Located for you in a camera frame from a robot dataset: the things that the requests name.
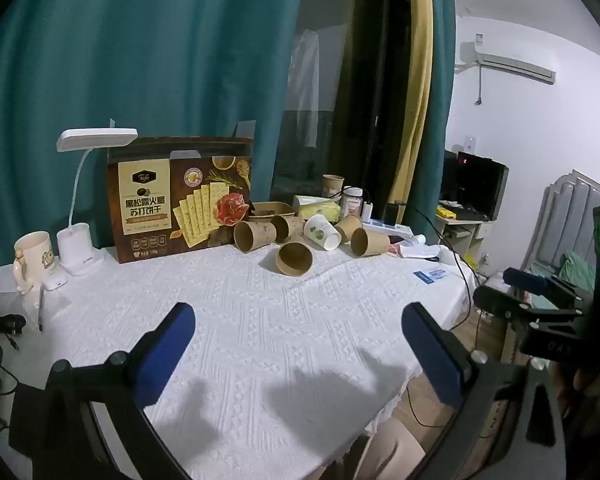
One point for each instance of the person's right hand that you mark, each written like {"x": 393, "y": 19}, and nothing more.
{"x": 587, "y": 377}

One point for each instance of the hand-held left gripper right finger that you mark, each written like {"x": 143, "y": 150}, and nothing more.
{"x": 432, "y": 355}

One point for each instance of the small white bottle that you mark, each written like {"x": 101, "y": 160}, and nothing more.
{"x": 368, "y": 211}

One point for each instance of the tall brown paper cup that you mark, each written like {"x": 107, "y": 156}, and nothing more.
{"x": 332, "y": 186}

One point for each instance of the small black box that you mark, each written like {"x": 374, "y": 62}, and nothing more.
{"x": 393, "y": 213}

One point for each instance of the teal curtain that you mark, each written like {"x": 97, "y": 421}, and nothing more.
{"x": 442, "y": 110}
{"x": 130, "y": 60}

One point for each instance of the brown cracker box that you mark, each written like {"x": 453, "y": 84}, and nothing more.
{"x": 180, "y": 200}

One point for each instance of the white wall socket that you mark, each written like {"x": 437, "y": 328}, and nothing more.
{"x": 471, "y": 142}

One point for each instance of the black monitor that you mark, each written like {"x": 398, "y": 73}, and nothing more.
{"x": 480, "y": 182}

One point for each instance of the yellow packet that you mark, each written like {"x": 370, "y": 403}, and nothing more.
{"x": 447, "y": 212}

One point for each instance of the white air conditioner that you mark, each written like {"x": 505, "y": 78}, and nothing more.
{"x": 505, "y": 62}

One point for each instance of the glass sliding door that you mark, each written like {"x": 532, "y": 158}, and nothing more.
{"x": 360, "y": 110}

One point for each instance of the black charger plug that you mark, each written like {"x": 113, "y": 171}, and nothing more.
{"x": 5, "y": 323}

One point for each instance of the white desk lamp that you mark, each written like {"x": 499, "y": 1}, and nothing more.
{"x": 80, "y": 255}

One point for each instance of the white textured tablecloth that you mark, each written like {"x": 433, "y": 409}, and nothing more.
{"x": 280, "y": 340}

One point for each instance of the clear jar white lid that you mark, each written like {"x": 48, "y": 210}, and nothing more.
{"x": 352, "y": 202}

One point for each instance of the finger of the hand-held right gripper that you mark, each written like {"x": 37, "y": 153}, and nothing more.
{"x": 502, "y": 305}
{"x": 527, "y": 280}

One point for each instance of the yellow tissue box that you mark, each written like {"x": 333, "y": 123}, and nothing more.
{"x": 317, "y": 206}

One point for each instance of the white power strip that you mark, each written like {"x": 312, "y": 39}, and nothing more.
{"x": 392, "y": 231}

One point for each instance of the green cloth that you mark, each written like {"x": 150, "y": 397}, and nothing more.
{"x": 579, "y": 269}

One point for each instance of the white papers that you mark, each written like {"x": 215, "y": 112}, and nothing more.
{"x": 420, "y": 250}

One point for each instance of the cream ceramic mug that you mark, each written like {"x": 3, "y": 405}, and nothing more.
{"x": 34, "y": 255}

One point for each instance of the blue card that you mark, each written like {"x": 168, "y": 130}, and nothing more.
{"x": 430, "y": 275}

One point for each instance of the small white plastic holder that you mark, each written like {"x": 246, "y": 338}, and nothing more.
{"x": 55, "y": 281}

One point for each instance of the grey padded headboard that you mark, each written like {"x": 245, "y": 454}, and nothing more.
{"x": 565, "y": 220}

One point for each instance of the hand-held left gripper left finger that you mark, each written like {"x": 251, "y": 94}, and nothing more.
{"x": 166, "y": 342}

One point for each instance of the small white side desk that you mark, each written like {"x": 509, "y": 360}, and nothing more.
{"x": 462, "y": 232}

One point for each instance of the brown paper bowl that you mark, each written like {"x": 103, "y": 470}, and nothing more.
{"x": 270, "y": 208}

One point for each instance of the yellow curtain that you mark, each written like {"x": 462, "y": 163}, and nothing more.
{"x": 420, "y": 85}

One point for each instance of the white printed paper cup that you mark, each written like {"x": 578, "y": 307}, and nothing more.
{"x": 321, "y": 232}

